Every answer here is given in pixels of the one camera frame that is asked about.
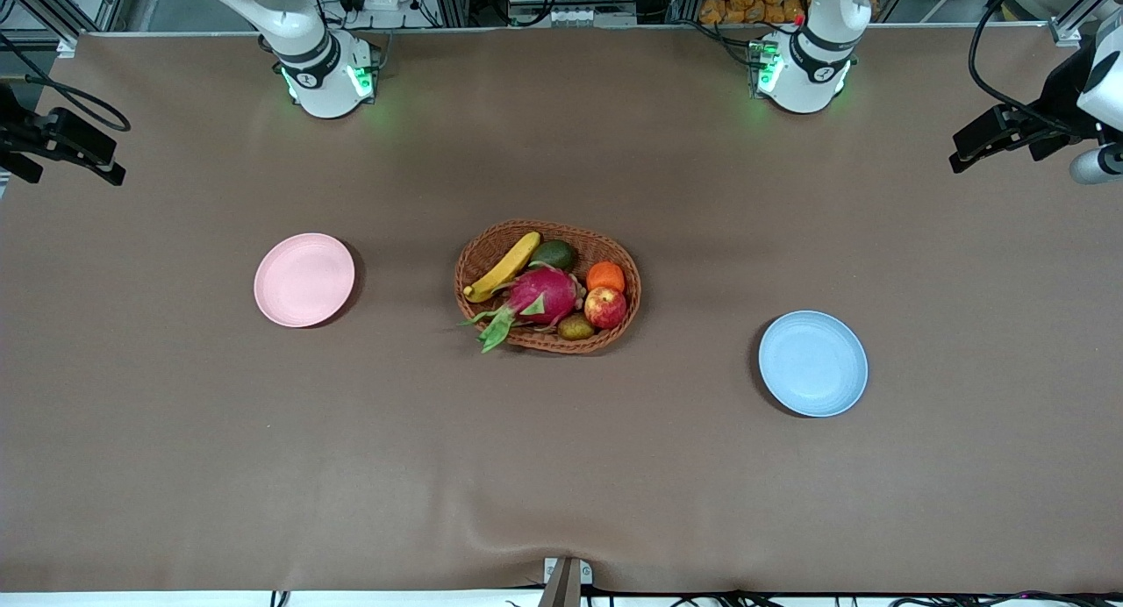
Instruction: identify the red yellow apple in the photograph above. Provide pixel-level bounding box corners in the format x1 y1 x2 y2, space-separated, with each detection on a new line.
584 286 629 331

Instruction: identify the yellow banana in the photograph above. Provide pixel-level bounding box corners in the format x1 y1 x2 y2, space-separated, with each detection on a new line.
462 231 542 304

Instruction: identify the pink plate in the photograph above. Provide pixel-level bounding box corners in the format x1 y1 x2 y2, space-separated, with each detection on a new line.
254 232 356 329

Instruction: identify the pile of golden bread rolls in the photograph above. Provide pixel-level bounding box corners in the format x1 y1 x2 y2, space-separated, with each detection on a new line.
697 0 808 26

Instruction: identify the light blue plate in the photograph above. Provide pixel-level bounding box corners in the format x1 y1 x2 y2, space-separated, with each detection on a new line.
758 310 869 418

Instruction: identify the brown wicker basket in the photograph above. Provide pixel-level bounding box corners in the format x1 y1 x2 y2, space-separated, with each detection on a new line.
454 219 642 355

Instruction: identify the green avocado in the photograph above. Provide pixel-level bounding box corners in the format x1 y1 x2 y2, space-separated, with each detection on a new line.
529 239 579 273

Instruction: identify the pink dragon fruit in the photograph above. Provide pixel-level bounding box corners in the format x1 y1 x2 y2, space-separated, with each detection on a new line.
461 263 587 354

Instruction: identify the brown table cloth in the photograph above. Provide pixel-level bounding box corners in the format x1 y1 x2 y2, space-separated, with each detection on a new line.
0 24 1123 595

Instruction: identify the aluminium frame strut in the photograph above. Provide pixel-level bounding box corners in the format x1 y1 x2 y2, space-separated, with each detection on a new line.
1048 0 1111 48
0 0 80 59

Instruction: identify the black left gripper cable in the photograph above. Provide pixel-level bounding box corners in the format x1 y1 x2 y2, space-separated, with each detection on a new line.
968 0 1054 125

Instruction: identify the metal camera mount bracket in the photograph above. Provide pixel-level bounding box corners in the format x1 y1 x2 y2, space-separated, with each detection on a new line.
537 556 594 607

